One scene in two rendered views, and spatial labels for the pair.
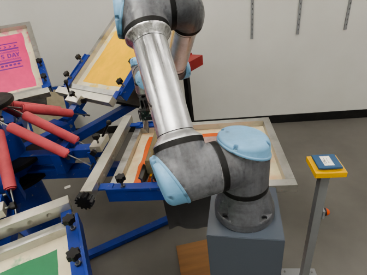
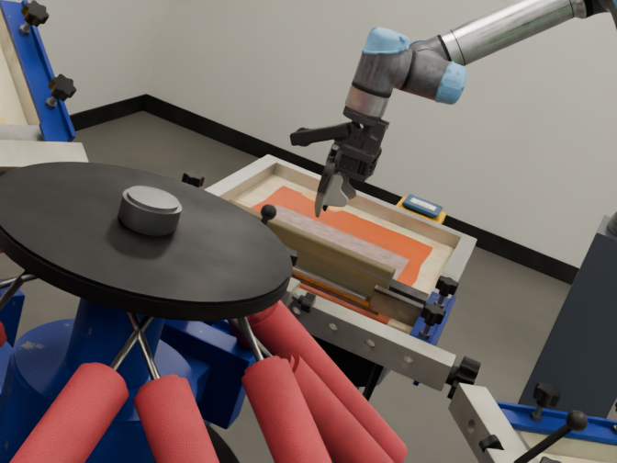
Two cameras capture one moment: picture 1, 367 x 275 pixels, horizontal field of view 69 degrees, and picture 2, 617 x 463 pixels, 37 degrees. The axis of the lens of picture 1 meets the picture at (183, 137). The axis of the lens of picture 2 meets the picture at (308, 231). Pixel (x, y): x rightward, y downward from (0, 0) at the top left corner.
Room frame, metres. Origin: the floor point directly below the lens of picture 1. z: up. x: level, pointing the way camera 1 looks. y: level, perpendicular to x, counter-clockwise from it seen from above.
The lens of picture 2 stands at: (1.07, 1.82, 1.69)
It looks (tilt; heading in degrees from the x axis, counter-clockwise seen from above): 20 degrees down; 273
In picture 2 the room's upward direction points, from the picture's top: 19 degrees clockwise
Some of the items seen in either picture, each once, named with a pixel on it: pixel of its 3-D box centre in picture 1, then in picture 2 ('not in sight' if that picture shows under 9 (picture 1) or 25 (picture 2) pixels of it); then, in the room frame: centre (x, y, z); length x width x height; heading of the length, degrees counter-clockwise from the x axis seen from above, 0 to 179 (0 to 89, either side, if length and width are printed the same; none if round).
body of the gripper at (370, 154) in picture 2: (147, 105); (356, 144); (1.12, 0.14, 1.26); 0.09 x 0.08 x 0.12; 172
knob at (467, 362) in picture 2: (86, 198); (456, 377); (0.83, 0.42, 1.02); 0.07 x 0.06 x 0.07; 82
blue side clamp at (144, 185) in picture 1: (142, 190); (426, 333); (0.88, 0.20, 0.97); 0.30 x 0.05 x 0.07; 82
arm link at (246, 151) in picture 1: (241, 158); not in sight; (0.49, -0.12, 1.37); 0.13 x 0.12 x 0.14; 102
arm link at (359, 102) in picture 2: (144, 88); (366, 102); (1.13, 0.14, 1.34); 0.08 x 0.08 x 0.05
